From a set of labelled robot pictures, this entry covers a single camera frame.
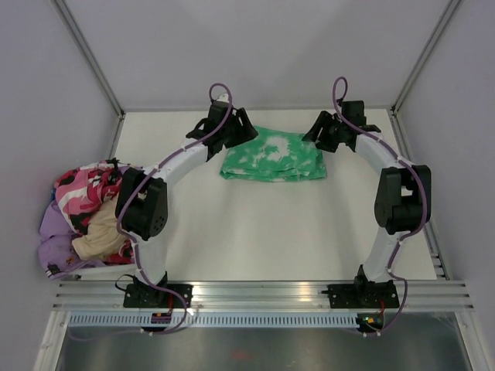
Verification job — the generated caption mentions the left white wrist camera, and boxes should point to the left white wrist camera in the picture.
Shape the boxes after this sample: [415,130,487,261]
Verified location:
[216,93,230,104]

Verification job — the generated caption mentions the green tie-dye trousers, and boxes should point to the green tie-dye trousers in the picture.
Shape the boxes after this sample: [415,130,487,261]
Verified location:
[220,127,326,182]

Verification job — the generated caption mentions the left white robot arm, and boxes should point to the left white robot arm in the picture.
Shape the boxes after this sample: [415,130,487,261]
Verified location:
[115,100,258,307]

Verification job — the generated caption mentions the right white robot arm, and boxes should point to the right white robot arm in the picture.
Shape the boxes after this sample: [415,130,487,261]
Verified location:
[302,100,432,306]

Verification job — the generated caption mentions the beige garment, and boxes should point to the beige garment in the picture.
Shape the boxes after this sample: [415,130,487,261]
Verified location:
[72,196,130,260]

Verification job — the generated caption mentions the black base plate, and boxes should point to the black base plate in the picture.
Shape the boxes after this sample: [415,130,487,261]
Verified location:
[321,281,400,309]
[123,281,193,309]

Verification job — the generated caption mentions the purple trousers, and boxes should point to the purple trousers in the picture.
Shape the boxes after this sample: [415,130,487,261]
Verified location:
[37,201,105,280]

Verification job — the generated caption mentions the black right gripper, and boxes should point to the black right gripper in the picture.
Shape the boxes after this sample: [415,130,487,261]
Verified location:
[302,110,347,153]

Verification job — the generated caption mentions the aluminium rail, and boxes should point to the aluminium rail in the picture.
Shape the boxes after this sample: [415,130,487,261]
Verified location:
[51,281,474,312]

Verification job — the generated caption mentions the slotted cable duct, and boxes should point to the slotted cable duct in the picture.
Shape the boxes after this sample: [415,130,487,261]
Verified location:
[69,311,359,328]

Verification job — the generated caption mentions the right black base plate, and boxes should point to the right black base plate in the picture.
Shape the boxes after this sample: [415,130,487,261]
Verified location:
[321,281,400,309]

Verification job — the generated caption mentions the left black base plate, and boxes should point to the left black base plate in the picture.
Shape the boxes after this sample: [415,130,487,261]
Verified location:
[123,281,193,309]

